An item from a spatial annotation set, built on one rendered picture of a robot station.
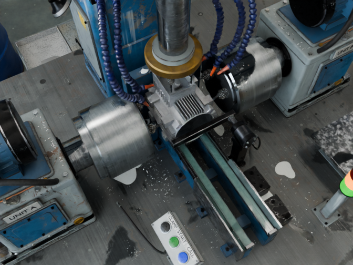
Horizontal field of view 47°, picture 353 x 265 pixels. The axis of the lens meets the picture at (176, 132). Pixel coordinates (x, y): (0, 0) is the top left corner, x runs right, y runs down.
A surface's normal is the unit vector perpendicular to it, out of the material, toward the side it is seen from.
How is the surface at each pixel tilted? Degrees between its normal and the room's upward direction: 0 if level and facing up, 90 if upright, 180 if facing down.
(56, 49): 0
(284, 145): 0
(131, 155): 70
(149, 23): 90
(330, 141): 0
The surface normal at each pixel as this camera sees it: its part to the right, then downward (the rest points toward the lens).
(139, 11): 0.50, 0.74
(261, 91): 0.48, 0.56
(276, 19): 0.00, -0.51
